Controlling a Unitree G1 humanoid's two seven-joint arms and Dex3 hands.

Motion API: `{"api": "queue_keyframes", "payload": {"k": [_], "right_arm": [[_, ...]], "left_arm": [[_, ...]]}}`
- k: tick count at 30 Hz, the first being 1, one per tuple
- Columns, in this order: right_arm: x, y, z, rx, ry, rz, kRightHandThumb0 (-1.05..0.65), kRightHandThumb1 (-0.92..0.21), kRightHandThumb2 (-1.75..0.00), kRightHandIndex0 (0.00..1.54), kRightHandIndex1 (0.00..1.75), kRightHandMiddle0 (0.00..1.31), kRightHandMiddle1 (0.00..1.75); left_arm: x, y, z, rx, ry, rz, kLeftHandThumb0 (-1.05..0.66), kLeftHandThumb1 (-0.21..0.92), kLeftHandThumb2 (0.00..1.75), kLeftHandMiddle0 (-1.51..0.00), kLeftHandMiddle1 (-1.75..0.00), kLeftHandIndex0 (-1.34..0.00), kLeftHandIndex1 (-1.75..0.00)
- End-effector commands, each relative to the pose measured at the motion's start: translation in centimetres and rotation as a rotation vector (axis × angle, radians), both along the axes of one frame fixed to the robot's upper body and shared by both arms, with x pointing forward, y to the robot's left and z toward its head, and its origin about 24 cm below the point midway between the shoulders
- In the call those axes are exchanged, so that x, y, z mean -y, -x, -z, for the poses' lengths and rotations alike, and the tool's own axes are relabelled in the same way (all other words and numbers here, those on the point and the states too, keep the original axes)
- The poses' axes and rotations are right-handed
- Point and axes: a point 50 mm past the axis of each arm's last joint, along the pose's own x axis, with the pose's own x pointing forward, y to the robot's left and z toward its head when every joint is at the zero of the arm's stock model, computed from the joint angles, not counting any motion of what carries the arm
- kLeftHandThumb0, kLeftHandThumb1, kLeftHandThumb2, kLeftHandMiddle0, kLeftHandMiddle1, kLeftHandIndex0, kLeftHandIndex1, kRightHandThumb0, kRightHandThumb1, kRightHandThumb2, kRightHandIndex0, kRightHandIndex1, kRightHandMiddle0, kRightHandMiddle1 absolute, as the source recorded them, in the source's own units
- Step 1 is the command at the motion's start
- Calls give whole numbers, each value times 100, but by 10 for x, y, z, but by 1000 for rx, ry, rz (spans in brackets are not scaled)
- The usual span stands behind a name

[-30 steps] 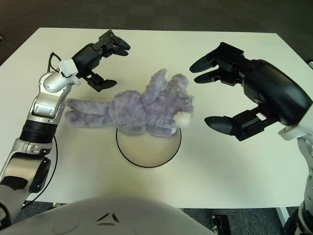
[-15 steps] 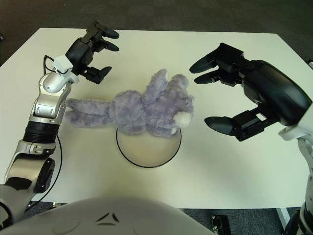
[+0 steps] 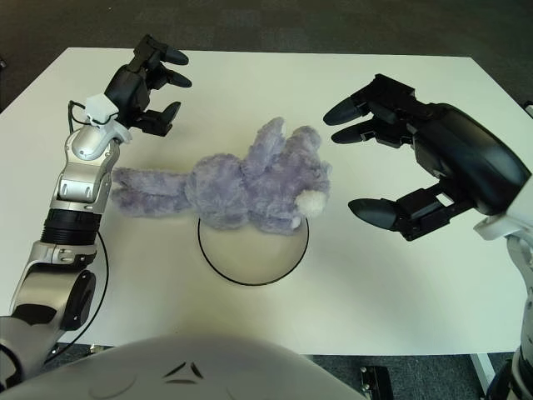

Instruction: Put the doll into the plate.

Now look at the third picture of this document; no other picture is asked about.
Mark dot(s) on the white table leg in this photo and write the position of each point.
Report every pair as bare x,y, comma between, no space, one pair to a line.
483,371

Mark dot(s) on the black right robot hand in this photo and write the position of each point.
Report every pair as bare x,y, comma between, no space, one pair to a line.
466,158

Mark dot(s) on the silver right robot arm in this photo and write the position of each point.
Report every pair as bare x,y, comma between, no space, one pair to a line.
522,258

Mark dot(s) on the grey robot torso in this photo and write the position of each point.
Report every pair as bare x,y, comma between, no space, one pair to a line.
187,366

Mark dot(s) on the white plate with black rim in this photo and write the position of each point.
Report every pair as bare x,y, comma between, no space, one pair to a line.
254,258

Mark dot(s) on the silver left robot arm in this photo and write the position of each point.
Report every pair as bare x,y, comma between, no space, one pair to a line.
79,187

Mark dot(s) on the purple plush bunny doll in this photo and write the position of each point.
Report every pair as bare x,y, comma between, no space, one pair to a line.
250,187

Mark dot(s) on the white side table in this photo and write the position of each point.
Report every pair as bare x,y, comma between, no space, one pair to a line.
529,110

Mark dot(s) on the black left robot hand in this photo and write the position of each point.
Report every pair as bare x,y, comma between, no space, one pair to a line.
127,91

